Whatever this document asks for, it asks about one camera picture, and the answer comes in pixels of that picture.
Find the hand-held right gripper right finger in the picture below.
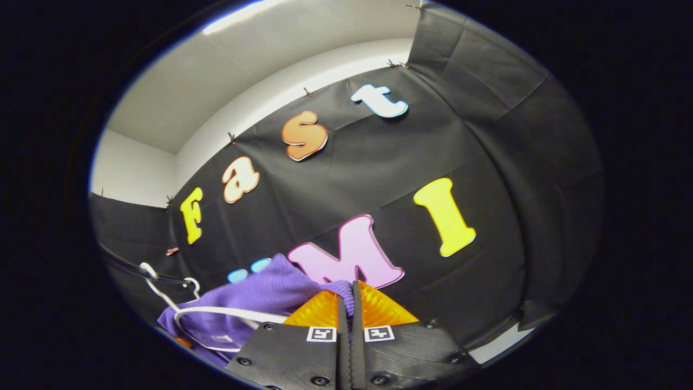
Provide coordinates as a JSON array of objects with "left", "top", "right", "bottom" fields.
[{"left": 352, "top": 280, "right": 482, "bottom": 390}]

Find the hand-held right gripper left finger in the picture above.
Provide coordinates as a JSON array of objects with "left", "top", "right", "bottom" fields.
[{"left": 225, "top": 289, "right": 352, "bottom": 390}]

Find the white plastic hanger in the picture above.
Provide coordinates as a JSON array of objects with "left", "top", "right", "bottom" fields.
[{"left": 140, "top": 262, "right": 290, "bottom": 354}]

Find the purple shirt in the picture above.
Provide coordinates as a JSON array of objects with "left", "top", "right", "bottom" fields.
[{"left": 157, "top": 253, "right": 355, "bottom": 369}]

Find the black backdrop cloth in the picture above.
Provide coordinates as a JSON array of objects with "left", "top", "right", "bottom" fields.
[{"left": 89, "top": 3, "right": 604, "bottom": 353}]

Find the black clothes rail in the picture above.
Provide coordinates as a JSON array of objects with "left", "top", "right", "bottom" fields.
[{"left": 96, "top": 240, "right": 191, "bottom": 286}]

